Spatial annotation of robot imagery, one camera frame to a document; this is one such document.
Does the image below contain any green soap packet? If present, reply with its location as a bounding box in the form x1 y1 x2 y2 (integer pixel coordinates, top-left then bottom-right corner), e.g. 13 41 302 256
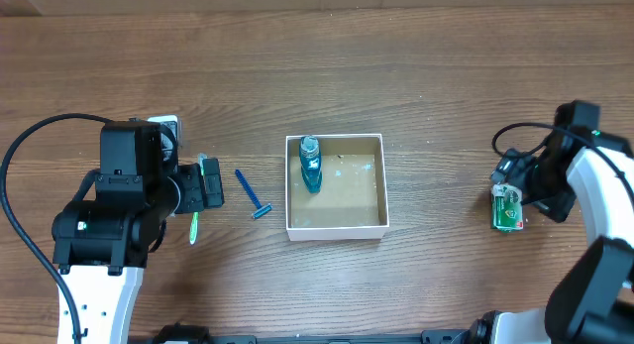
491 183 524 232

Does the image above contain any white square cardboard box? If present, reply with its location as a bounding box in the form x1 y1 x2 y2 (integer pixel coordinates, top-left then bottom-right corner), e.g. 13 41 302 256
285 134 389 241

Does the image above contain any teal transparent bottle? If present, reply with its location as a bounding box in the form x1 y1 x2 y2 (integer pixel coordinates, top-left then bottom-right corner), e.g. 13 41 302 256
299 136 323 193

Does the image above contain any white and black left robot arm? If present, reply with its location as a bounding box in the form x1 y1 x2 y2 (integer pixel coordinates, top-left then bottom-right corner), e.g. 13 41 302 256
52 115 224 343

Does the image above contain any blue disposable razor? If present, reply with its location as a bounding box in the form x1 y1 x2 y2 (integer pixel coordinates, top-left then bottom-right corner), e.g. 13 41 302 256
235 169 272 220

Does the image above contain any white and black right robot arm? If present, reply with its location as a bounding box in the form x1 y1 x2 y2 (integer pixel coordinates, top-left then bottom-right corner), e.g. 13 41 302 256
455 100 633 344

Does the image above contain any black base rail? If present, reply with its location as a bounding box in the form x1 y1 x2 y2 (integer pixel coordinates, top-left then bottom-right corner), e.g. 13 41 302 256
149 323 470 344

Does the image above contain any green white toothbrush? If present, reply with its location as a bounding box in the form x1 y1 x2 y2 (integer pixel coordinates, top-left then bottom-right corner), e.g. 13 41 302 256
189 154 207 246

